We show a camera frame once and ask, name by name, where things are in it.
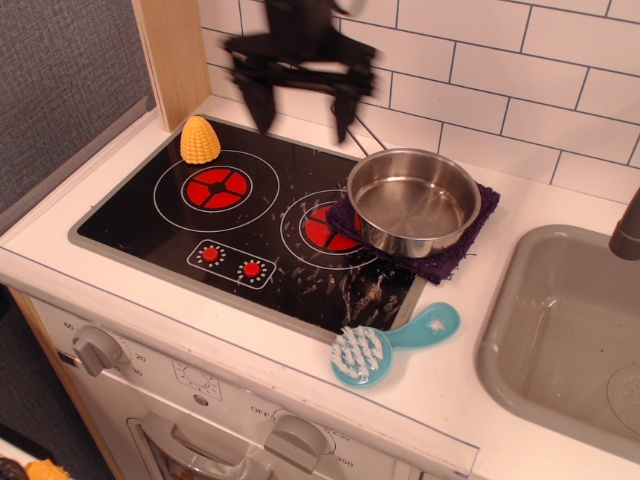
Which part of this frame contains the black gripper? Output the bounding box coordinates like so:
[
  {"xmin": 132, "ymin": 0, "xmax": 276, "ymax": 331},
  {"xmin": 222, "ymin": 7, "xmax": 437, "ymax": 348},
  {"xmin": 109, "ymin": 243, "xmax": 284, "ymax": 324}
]
[{"xmin": 224, "ymin": 1, "xmax": 376, "ymax": 143}]

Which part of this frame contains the yellow toy corn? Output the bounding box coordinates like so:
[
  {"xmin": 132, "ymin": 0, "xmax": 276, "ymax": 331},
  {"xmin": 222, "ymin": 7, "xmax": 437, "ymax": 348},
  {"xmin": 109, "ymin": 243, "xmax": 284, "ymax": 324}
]
[{"xmin": 180, "ymin": 116, "xmax": 221, "ymax": 165}]

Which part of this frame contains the black toy stove top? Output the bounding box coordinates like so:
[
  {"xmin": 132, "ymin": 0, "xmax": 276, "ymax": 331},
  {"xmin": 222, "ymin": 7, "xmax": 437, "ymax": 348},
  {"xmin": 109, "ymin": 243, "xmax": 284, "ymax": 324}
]
[{"xmin": 69, "ymin": 121, "xmax": 425, "ymax": 341}]

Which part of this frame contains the red right stove knob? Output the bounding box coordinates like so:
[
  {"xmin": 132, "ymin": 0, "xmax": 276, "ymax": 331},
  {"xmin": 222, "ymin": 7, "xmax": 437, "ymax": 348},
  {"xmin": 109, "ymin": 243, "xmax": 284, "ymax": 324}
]
[{"xmin": 243, "ymin": 262, "xmax": 262, "ymax": 278}]

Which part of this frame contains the red stove knob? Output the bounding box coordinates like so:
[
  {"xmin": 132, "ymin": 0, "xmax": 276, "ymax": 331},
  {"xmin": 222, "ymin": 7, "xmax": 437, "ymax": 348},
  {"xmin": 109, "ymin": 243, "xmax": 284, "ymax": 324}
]
[
  {"xmin": 201, "ymin": 247, "xmax": 220, "ymax": 263},
  {"xmin": 243, "ymin": 262, "xmax": 262, "ymax": 278}
]

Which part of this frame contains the red left stove knob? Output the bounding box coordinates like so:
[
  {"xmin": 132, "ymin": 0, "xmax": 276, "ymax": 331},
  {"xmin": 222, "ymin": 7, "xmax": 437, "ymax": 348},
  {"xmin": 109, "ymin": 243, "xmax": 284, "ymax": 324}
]
[{"xmin": 201, "ymin": 247, "xmax": 220, "ymax": 263}]

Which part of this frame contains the silver metal pot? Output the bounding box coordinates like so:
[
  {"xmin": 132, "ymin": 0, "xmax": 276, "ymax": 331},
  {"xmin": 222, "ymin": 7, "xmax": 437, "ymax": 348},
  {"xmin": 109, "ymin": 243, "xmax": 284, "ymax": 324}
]
[{"xmin": 344, "ymin": 115, "xmax": 481, "ymax": 259}]

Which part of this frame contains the purple cloth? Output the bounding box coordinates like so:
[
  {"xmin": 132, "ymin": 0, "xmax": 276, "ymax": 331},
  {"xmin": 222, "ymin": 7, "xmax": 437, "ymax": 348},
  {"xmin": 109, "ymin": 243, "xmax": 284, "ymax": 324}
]
[{"xmin": 326, "ymin": 184, "xmax": 501, "ymax": 285}]

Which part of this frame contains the teal scrub brush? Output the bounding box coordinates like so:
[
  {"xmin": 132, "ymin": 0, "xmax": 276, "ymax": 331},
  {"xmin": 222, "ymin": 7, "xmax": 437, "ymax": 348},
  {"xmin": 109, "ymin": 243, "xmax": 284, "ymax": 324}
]
[{"xmin": 330, "ymin": 302, "xmax": 461, "ymax": 388}]

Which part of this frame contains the grey timer knob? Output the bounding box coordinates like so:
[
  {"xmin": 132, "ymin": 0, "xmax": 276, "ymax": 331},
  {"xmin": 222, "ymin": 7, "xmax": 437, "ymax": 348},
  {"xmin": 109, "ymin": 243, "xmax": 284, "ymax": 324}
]
[{"xmin": 72, "ymin": 325, "xmax": 123, "ymax": 377}]

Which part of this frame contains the grey oven knob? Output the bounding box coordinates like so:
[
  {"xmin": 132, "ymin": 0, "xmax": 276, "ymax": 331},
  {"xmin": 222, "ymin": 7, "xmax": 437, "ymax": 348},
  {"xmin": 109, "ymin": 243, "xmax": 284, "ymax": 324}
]
[{"xmin": 264, "ymin": 415, "xmax": 328, "ymax": 474}]

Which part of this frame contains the grey faucet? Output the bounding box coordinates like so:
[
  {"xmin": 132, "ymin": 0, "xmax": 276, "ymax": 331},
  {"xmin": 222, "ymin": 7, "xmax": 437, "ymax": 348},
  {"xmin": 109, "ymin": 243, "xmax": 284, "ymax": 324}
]
[{"xmin": 608, "ymin": 189, "xmax": 640, "ymax": 261}]

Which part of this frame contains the grey sink basin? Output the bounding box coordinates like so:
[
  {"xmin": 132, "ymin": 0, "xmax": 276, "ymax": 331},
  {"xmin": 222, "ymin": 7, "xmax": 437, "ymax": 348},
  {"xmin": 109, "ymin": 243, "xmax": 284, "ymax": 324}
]
[{"xmin": 476, "ymin": 225, "xmax": 639, "ymax": 462}]

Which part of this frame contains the yellow black object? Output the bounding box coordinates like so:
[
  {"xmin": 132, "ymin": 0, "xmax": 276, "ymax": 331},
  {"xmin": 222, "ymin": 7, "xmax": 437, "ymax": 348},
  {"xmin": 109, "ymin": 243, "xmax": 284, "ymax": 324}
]
[{"xmin": 1, "ymin": 457, "xmax": 71, "ymax": 480}]

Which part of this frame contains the wooden post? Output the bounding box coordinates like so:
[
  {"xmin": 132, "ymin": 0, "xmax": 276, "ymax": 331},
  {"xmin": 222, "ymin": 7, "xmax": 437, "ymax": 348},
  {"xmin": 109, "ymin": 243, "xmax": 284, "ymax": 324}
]
[{"xmin": 132, "ymin": 0, "xmax": 211, "ymax": 132}]

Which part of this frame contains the grey oven door handle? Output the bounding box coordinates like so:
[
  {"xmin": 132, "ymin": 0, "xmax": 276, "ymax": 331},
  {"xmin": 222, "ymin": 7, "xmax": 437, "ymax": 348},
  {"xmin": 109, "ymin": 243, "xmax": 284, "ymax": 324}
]
[{"xmin": 138, "ymin": 413, "xmax": 275, "ymax": 479}]

